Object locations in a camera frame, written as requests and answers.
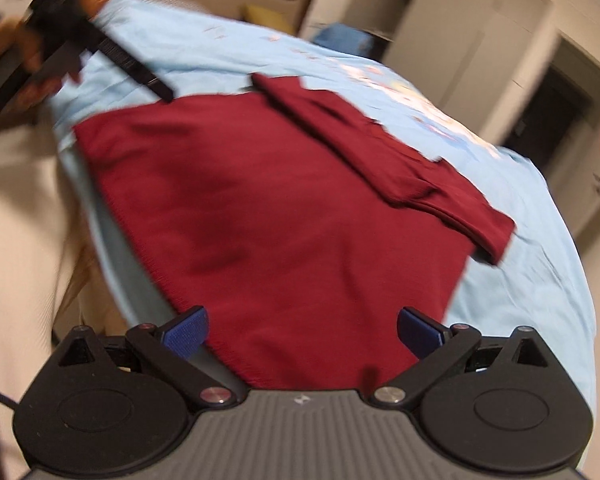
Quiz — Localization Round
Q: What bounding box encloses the grey wardrobe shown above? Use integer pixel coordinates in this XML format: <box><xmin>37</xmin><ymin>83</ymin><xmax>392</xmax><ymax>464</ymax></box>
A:
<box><xmin>350</xmin><ymin>0</ymin><xmax>557</xmax><ymax>107</ymax></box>

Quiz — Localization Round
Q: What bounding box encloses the light blue printed blanket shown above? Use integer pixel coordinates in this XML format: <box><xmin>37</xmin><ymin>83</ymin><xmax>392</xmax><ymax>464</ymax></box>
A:
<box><xmin>47</xmin><ymin>0</ymin><xmax>597</xmax><ymax>412</ymax></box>

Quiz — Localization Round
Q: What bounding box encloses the dark red sweater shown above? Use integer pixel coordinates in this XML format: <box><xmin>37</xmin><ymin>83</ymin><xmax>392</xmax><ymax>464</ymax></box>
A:
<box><xmin>72</xmin><ymin>74</ymin><xmax>517</xmax><ymax>392</ymax></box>

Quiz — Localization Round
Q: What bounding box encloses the white room door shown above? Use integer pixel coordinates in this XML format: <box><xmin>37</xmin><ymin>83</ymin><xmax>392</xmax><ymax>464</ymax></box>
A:
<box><xmin>545</xmin><ymin>75</ymin><xmax>600</xmax><ymax>246</ymax></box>

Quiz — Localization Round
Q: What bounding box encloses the person's left hand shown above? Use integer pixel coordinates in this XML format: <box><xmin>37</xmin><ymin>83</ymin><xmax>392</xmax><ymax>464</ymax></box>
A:
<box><xmin>0</xmin><ymin>10</ymin><xmax>61</xmax><ymax>107</ymax></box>

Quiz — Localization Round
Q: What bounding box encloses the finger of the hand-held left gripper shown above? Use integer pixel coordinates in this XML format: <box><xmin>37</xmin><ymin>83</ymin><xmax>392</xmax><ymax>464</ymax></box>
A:
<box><xmin>86</xmin><ymin>24</ymin><xmax>177</xmax><ymax>105</ymax></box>

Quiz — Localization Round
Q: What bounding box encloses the olive green cushion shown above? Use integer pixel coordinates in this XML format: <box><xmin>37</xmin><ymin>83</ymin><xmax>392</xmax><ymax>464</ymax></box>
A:
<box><xmin>244</xmin><ymin>4</ymin><xmax>302</xmax><ymax>37</ymax></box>

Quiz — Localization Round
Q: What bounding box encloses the brown bed base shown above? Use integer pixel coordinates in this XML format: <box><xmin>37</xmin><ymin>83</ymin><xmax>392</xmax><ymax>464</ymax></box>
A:
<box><xmin>67</xmin><ymin>252</ymin><xmax>133</xmax><ymax>333</ymax></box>

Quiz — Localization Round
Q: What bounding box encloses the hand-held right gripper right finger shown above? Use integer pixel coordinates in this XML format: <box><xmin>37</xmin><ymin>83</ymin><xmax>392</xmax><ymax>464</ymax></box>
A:
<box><xmin>367</xmin><ymin>306</ymin><xmax>562</xmax><ymax>409</ymax></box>

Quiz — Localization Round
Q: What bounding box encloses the black cable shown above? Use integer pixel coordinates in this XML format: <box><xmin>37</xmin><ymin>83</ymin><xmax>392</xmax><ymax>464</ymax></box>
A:
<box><xmin>0</xmin><ymin>379</ymin><xmax>22</xmax><ymax>412</ymax></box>

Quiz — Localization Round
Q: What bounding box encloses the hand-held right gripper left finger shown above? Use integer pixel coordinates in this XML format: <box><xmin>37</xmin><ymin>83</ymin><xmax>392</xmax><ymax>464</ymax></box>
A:
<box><xmin>45</xmin><ymin>305</ymin><xmax>239</xmax><ymax>409</ymax></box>

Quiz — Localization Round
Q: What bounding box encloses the blue cloth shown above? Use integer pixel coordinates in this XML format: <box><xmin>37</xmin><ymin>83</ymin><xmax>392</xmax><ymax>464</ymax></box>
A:
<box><xmin>312</xmin><ymin>22</ymin><xmax>392</xmax><ymax>64</ymax></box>

